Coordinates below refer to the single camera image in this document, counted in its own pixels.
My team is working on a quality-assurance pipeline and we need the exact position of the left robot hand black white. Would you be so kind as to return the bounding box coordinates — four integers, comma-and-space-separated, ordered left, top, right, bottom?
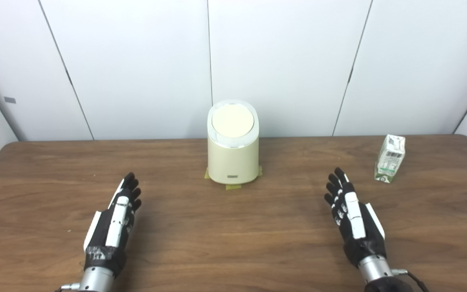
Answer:
83, 172, 142, 278

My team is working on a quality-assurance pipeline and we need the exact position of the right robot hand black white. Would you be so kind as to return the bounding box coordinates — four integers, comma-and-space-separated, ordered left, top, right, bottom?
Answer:
324, 167, 387, 269

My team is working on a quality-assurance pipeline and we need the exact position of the white green milk carton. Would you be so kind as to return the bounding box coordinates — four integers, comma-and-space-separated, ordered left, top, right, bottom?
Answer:
374, 134, 406, 184

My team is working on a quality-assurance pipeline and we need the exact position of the cream-colored round bin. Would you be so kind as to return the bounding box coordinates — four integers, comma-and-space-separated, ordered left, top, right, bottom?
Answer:
207, 99, 260, 185

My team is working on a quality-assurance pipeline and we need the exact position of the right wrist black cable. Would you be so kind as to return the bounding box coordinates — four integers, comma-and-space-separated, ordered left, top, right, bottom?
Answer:
392, 268, 429, 292

